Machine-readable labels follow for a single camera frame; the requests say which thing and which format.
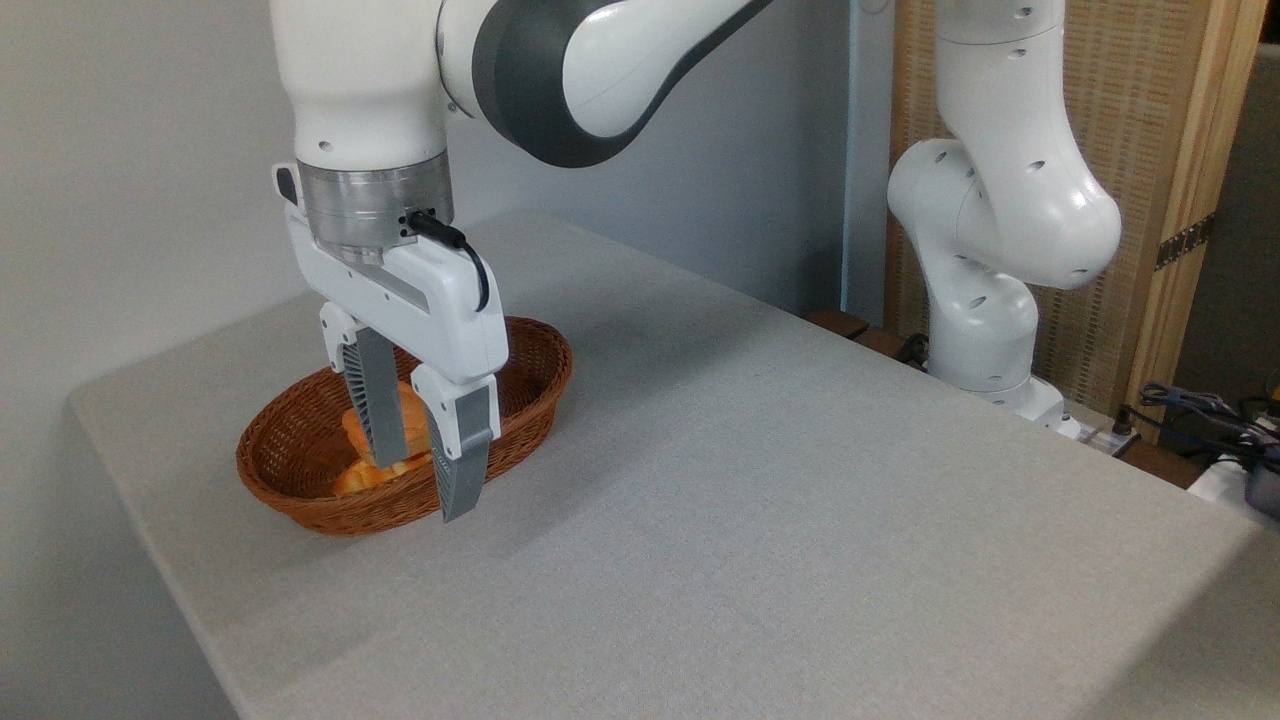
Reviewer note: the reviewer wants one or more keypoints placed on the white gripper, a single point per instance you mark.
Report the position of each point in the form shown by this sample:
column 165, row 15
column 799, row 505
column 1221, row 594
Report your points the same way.
column 440, row 300

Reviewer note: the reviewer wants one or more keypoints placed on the golden bread roll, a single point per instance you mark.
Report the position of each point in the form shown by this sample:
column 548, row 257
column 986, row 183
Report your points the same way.
column 415, row 420

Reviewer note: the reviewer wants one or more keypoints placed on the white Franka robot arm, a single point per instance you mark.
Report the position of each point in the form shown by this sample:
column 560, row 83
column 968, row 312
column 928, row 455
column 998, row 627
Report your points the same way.
column 1000, row 200

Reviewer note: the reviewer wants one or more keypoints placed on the golden croissant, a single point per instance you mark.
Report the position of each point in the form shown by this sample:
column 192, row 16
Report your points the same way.
column 365, row 477

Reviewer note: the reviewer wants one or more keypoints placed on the brown wicker basket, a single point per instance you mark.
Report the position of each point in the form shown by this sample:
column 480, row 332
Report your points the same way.
column 300, row 470

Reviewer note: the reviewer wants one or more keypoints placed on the dark wooden block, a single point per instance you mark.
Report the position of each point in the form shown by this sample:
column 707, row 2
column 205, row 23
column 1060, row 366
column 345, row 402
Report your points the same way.
column 838, row 322

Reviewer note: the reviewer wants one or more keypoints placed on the woven wooden folding screen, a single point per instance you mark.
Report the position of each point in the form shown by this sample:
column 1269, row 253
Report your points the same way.
column 1130, row 100

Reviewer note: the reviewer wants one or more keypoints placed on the brass screen hinge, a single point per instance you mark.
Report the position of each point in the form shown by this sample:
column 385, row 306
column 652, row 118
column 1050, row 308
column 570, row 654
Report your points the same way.
column 1185, row 242

